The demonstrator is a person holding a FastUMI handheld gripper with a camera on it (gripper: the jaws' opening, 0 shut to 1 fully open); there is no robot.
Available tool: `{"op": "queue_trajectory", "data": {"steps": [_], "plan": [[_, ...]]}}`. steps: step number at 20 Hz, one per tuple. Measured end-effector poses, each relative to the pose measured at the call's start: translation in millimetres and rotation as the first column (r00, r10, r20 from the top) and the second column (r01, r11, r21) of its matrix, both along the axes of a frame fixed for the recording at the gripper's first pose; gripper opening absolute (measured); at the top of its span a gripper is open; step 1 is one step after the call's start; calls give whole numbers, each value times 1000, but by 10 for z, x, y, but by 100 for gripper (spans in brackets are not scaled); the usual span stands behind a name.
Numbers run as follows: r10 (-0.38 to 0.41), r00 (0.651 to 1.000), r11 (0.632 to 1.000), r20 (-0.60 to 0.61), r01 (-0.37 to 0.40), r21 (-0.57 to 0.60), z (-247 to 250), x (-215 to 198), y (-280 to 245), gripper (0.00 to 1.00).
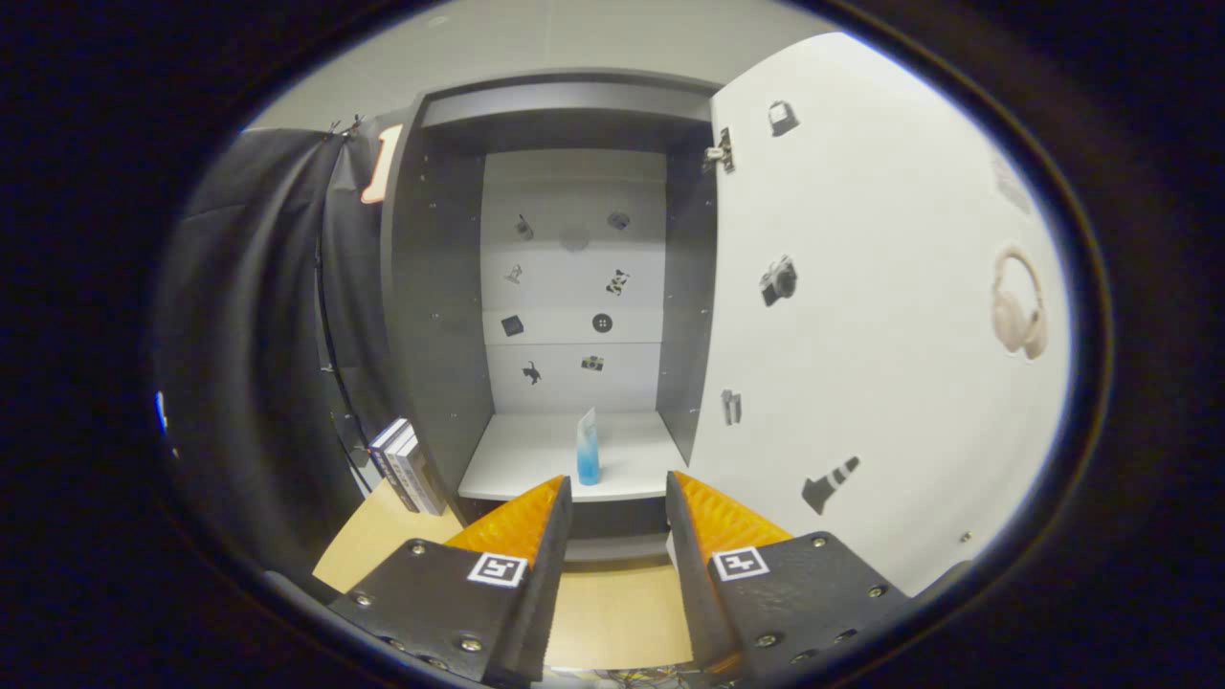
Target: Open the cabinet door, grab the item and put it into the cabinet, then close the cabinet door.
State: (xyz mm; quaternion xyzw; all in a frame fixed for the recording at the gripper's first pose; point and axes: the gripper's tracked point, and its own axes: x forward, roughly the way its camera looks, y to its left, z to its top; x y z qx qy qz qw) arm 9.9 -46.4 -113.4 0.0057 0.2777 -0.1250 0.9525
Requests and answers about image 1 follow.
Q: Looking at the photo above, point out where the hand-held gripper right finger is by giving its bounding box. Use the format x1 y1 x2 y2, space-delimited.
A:
663 469 912 684

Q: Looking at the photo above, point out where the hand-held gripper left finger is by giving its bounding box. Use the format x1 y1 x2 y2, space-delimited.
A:
325 474 576 688

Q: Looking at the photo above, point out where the white and blue tube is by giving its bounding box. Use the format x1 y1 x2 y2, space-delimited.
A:
575 408 603 487

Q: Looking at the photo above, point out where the black backdrop cloth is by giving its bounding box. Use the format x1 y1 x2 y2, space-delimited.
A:
153 110 422 575

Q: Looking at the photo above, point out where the white cabinet door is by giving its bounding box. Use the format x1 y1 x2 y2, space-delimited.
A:
689 32 1074 600

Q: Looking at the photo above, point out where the book with grey cover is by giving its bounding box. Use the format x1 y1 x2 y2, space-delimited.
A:
394 435 448 516

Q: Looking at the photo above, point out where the book with dark spine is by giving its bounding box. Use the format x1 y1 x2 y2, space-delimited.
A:
368 418 414 508

